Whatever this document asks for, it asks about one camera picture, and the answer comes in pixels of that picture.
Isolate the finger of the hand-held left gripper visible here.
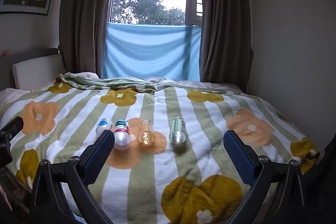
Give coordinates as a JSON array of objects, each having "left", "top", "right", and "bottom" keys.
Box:
[{"left": 0, "top": 116, "right": 25, "bottom": 169}]

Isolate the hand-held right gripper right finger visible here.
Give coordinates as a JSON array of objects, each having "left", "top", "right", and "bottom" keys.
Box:
[{"left": 223, "top": 130, "right": 305, "bottom": 224}]

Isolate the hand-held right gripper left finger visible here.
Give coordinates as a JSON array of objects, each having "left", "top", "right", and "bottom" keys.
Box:
[{"left": 31, "top": 129, "right": 116, "bottom": 224}]

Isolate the white cup with blue label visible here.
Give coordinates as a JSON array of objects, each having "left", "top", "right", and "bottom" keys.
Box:
[{"left": 96, "top": 118, "right": 113, "bottom": 138}]

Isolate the green and red label cup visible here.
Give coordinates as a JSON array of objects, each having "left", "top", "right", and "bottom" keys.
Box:
[{"left": 113, "top": 119, "right": 131, "bottom": 150}]

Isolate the floral striped blanket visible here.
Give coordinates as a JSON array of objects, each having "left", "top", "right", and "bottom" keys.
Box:
[{"left": 0, "top": 79, "right": 321, "bottom": 224}]

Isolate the grey bed headboard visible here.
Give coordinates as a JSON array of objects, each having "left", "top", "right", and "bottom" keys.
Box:
[{"left": 0, "top": 48, "right": 65, "bottom": 90}]

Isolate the green striped blanket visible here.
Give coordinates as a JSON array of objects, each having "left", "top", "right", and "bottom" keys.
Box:
[{"left": 56, "top": 72, "right": 237, "bottom": 95}]

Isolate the dark cloth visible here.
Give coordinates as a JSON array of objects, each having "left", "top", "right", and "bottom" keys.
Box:
[{"left": 302, "top": 132, "right": 336, "bottom": 224}]

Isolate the light blue cloth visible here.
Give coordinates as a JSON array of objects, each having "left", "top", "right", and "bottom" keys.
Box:
[{"left": 101, "top": 22, "right": 203, "bottom": 82}]

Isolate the brown curtain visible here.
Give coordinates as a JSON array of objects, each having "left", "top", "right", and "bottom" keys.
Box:
[
  {"left": 59, "top": 0, "right": 124, "bottom": 80},
  {"left": 198, "top": 0, "right": 255, "bottom": 83}
]

